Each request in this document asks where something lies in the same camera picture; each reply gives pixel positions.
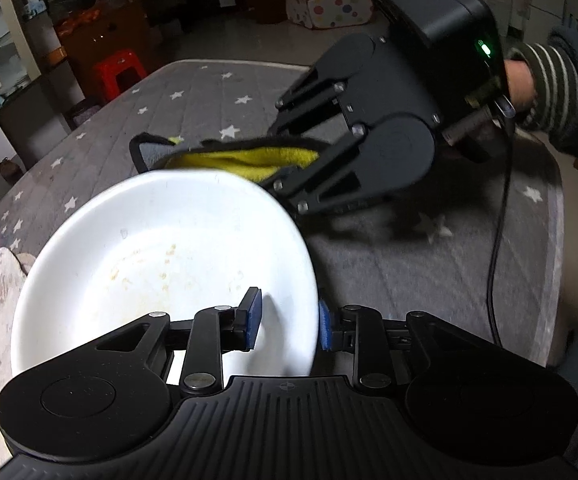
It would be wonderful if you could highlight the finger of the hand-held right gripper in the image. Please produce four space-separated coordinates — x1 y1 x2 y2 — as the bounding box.
271 124 371 216
268 67 350 137

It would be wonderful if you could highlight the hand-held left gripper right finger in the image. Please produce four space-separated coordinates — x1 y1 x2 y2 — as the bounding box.
318 300 490 391

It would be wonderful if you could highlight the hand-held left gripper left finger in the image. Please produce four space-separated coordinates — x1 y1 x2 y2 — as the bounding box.
96 287 265 396

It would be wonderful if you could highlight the yellow and grey cleaning cloth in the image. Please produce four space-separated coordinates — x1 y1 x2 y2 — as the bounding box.
129 132 327 186

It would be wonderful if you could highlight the white bowl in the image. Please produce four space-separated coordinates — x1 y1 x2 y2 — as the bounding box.
10 170 319 378

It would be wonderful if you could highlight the person's right hand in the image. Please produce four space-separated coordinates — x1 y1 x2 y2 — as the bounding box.
503 59 538 112

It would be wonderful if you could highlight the grey star-print table cover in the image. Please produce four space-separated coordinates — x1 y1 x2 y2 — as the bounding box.
0 59 567 376

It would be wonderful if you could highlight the red plastic stool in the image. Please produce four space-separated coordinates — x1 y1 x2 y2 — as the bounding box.
91 49 149 101

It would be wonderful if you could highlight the dark bucket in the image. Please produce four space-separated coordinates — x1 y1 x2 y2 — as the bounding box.
64 100 102 132

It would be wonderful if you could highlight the brown wooden cabinet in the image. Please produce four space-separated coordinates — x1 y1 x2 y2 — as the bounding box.
54 0 160 98

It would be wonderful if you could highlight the pile of oranges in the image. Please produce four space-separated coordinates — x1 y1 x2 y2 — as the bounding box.
59 7 106 32

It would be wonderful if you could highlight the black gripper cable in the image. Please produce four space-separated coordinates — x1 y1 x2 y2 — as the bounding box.
486 110 517 348

